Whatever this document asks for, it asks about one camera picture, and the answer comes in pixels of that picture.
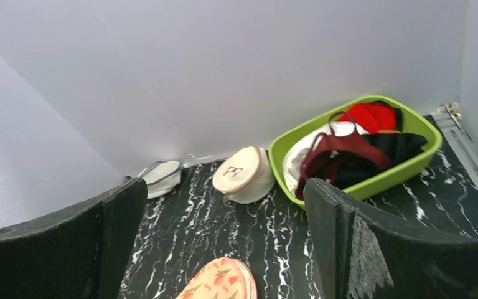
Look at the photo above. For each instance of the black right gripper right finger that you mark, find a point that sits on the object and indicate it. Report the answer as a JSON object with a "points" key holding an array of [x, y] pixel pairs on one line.
{"points": [[364, 252]]}

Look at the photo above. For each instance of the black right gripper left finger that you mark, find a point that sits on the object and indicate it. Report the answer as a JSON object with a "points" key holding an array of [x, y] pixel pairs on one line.
{"points": [[80, 251]]}

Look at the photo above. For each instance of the dark red bra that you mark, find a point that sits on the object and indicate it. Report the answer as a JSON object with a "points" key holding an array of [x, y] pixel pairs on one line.
{"points": [[329, 152]]}

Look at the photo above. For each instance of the black garment in basin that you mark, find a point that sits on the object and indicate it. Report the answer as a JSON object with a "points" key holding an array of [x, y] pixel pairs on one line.
{"points": [[396, 144]]}

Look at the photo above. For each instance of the white garment in basin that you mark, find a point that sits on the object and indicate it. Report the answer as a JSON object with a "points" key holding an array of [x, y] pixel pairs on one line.
{"points": [[345, 176]]}

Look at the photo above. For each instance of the red garment in basin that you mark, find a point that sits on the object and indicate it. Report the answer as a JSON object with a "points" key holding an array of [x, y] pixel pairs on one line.
{"points": [[373, 117]]}

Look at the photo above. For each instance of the green plastic basin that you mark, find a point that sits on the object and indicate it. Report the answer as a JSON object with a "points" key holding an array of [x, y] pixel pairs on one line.
{"points": [[413, 123]]}

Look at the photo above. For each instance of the aluminium table frame rail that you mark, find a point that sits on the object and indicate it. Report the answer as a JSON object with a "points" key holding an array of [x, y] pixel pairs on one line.
{"points": [[448, 120]]}

